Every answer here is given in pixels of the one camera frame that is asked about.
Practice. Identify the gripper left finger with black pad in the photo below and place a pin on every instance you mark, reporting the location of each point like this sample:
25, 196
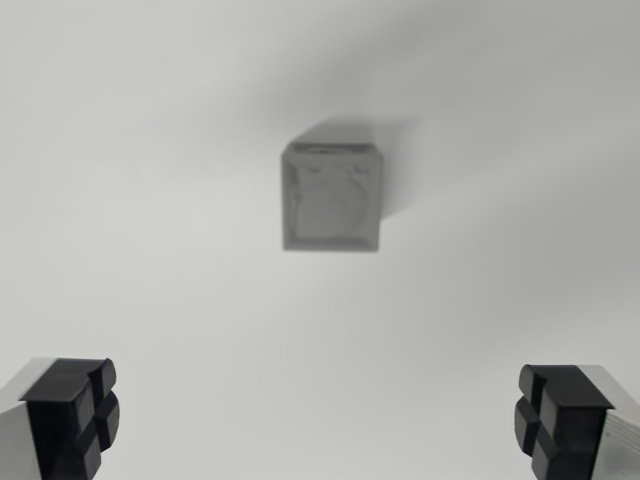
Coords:
60, 420

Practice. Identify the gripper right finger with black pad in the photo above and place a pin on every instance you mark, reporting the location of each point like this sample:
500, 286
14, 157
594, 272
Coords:
565, 425

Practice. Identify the grey embossed cube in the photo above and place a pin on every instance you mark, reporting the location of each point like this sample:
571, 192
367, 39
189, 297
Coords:
330, 200

